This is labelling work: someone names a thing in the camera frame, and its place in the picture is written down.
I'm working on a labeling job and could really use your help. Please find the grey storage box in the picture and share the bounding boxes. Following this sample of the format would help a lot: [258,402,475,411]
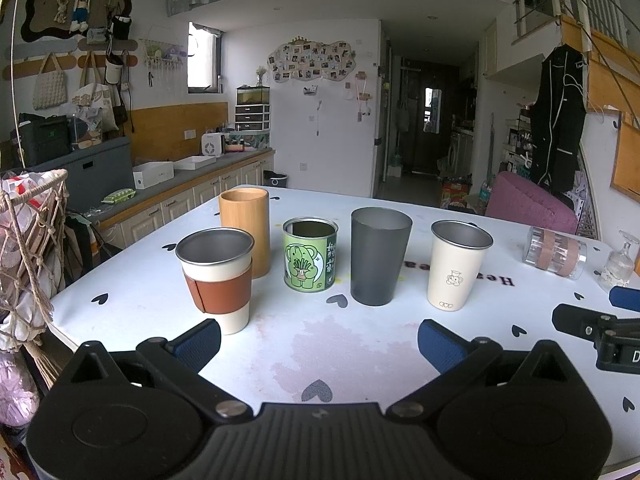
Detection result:
[35,134,132,213]

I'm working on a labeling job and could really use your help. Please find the cloud shaped photo board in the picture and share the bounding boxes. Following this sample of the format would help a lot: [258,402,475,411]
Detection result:
[266,36,357,85]

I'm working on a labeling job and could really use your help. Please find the clear glass cup brown bands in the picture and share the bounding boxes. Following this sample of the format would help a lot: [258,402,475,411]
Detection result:
[523,226,588,281]

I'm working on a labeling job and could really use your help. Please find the steel cup brown leather sleeve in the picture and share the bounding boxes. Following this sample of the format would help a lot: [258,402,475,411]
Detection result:
[175,228,255,336]

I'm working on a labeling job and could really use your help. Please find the black bag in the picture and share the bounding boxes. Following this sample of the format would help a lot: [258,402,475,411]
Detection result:
[18,113,71,168]

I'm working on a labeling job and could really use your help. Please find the wall window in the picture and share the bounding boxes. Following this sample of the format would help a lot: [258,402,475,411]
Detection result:
[187,21,225,95]

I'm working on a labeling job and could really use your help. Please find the cream steel cup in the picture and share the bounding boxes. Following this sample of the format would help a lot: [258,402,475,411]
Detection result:
[426,219,494,313]

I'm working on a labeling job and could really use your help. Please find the small clear stemmed glass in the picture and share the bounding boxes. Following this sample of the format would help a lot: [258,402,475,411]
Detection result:
[598,230,640,290]

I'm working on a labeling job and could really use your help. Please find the glass fish tank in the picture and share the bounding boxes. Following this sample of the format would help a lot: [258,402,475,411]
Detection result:
[236,85,272,106]

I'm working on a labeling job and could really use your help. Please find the bamboo cup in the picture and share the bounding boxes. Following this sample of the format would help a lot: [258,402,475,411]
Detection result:
[219,188,271,280]

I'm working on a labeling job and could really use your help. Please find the red cardboard box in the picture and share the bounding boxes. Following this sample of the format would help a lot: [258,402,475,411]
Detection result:
[440,179,472,207]

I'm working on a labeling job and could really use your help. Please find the printed canvas tote bag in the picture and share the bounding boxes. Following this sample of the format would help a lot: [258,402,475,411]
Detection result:
[71,52,119,122]

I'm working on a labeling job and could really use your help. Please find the white heart print tablecloth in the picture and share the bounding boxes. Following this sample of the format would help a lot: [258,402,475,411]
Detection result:
[49,185,640,477]

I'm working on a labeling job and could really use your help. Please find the black drawer organizer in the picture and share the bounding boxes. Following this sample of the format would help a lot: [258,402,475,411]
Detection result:
[234,103,272,132]

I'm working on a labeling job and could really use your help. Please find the green wipes pack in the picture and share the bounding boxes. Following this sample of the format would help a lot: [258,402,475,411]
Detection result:
[101,187,137,205]

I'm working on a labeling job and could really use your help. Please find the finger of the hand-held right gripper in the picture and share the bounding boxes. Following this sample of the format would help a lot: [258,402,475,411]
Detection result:
[609,285,640,312]
[552,303,640,342]

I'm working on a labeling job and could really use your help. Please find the white cardboard box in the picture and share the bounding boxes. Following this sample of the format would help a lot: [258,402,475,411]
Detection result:
[132,161,175,190]

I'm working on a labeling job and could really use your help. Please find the cream knitted bag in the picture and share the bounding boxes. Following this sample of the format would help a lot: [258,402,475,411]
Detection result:
[32,52,68,111]

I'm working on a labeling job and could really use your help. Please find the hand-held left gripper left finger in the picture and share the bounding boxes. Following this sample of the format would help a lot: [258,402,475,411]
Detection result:
[52,319,254,423]

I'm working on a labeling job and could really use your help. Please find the white cabinet grey counter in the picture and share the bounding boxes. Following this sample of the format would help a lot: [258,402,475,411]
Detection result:
[86,147,276,252]

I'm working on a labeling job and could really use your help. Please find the purple upholstered chair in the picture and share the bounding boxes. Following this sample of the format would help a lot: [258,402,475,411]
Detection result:
[485,170,579,235]

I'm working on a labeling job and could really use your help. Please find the pink plastic bag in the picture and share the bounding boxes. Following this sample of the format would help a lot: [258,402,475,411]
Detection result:
[0,350,42,428]

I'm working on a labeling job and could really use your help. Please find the black hanging jacket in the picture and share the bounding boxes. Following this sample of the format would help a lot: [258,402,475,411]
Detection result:
[528,44,587,194]

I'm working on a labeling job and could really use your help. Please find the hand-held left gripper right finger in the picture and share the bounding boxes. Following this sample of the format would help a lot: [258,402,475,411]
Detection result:
[384,319,588,423]

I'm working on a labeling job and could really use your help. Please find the dark grey plastic cup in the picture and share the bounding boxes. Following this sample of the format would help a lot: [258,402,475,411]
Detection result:
[350,207,414,307]

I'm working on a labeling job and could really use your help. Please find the green printed tin can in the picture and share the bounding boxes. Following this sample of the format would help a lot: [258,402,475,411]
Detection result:
[282,217,339,292]

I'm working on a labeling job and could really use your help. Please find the rope net basket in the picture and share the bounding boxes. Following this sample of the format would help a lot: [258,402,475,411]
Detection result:
[0,168,69,352]

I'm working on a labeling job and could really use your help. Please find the flat white box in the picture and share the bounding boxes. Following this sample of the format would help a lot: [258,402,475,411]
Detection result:
[173,155,217,171]

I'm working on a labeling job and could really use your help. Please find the wall board with dolls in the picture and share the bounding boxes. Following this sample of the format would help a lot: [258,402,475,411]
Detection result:
[19,0,137,44]

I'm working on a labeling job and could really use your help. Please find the wooden staircase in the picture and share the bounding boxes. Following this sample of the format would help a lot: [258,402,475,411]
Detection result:
[515,0,640,202]

